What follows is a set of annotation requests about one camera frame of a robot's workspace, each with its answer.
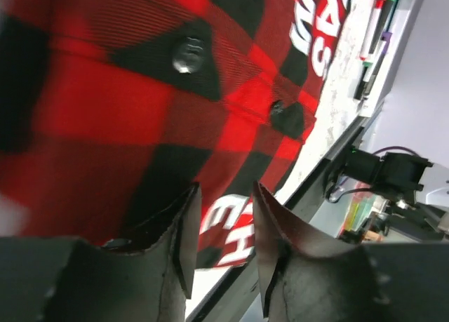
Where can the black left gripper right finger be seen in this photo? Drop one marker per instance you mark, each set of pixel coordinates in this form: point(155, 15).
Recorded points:
point(279, 233)

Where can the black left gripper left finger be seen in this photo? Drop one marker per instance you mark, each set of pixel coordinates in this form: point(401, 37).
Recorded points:
point(163, 248)

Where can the red black plaid shirt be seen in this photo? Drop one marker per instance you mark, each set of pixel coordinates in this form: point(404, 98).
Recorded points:
point(110, 109)

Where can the purple cap marker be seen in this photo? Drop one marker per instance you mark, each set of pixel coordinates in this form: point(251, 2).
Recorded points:
point(382, 44)

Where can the red marker pen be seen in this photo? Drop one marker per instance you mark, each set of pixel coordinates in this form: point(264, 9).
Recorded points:
point(373, 21)

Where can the green cap marker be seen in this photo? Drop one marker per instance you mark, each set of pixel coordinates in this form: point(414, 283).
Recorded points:
point(387, 8)

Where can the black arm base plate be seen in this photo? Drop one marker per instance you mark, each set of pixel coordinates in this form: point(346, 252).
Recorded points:
point(235, 296)

